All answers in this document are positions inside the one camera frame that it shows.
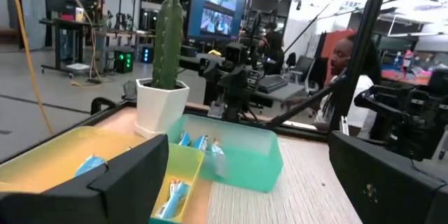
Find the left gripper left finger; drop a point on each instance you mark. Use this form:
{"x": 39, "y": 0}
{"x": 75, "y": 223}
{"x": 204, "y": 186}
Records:
{"x": 122, "y": 196}

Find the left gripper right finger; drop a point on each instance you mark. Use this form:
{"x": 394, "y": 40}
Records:
{"x": 385, "y": 196}

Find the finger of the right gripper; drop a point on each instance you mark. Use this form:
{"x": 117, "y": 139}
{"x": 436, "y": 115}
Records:
{"x": 209, "y": 68}
{"x": 253, "y": 80}

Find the blue granola bar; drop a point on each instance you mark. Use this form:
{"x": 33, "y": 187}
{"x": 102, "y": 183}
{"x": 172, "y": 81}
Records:
{"x": 175, "y": 199}
{"x": 184, "y": 139}
{"x": 201, "y": 143}
{"x": 89, "y": 165}

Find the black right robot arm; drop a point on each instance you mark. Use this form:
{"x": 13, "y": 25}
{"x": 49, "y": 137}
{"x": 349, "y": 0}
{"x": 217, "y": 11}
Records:
{"x": 234, "y": 108}

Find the grey desk top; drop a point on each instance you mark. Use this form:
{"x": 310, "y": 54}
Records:
{"x": 287, "y": 92}

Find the person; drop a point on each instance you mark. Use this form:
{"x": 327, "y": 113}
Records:
{"x": 274, "y": 49}
{"x": 365, "y": 112}

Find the black office chair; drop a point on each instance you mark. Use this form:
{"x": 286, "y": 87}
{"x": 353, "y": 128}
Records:
{"x": 301, "y": 66}

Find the large display screen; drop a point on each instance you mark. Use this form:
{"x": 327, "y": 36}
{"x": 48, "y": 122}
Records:
{"x": 217, "y": 7}

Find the computer tower blue lights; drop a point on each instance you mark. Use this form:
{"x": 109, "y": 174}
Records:
{"x": 147, "y": 55}

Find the white hexagonal pot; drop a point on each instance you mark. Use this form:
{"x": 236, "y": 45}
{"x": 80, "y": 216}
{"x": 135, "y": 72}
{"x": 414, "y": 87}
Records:
{"x": 157, "y": 112}

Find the yellow plastic tray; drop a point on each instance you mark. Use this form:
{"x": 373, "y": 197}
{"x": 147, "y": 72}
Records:
{"x": 45, "y": 161}

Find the computer tower green lights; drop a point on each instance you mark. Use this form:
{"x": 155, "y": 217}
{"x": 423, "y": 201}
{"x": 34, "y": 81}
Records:
{"x": 123, "y": 62}

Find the green plastic tray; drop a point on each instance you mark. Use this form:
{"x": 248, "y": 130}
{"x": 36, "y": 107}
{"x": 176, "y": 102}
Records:
{"x": 245, "y": 168}

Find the grey woven mat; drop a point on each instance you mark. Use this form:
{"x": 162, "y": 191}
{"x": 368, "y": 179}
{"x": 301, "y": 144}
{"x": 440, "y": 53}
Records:
{"x": 280, "y": 203}

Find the black background table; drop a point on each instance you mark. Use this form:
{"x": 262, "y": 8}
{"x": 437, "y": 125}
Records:
{"x": 66, "y": 24}

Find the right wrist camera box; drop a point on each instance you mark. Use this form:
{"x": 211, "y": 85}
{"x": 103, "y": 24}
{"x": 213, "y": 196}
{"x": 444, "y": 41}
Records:
{"x": 236, "y": 52}

